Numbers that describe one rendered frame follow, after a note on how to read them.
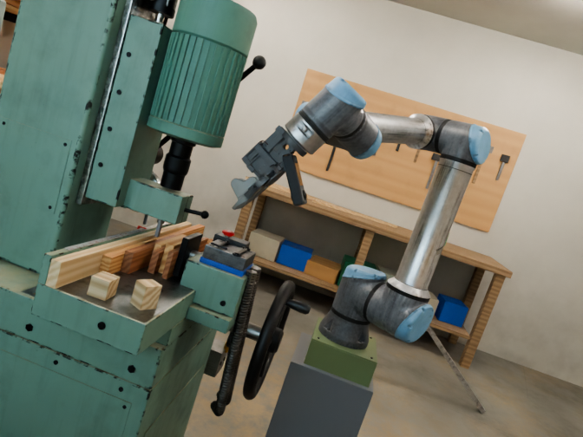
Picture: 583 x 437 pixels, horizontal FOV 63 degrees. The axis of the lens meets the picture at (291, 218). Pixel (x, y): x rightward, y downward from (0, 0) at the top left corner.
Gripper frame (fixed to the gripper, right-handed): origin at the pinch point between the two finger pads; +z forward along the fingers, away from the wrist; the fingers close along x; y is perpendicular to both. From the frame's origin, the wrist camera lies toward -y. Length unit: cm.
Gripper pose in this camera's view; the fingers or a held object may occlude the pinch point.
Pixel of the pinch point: (239, 207)
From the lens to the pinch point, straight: 110.2
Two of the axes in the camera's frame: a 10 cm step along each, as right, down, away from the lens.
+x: -1.8, 0.9, -9.8
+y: -6.6, -7.5, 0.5
